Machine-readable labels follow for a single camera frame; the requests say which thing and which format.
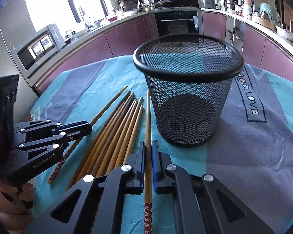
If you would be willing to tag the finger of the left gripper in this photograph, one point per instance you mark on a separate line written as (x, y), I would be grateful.
(82, 128)
(41, 147)

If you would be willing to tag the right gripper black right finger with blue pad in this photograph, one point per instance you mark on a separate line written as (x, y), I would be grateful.
(202, 204)

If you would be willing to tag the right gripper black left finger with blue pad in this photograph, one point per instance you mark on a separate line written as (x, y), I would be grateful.
(94, 205)

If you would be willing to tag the dark brown wooden chopstick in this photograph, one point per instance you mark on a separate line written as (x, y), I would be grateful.
(112, 133)

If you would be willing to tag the light wooden chopstick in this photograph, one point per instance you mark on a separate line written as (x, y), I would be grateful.
(115, 153)

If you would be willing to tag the tan wooden chopstick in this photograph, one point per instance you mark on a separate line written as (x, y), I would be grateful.
(109, 153)

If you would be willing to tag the black mesh utensil cup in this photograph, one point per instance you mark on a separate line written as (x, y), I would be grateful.
(188, 76)

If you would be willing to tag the short-looking wooden chopstick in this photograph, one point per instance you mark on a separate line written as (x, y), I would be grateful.
(132, 140)

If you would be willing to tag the person's left hand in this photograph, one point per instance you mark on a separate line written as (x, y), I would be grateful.
(16, 206)

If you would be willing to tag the white microwave oven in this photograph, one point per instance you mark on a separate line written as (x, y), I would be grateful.
(39, 48)

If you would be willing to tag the silver refrigerator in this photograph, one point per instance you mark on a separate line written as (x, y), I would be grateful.
(15, 28)

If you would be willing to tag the black built-in oven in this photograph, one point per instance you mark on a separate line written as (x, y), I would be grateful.
(179, 22)

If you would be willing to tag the teal covered appliance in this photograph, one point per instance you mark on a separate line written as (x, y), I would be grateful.
(272, 14)

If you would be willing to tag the black camera box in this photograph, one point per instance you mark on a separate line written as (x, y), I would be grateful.
(8, 92)

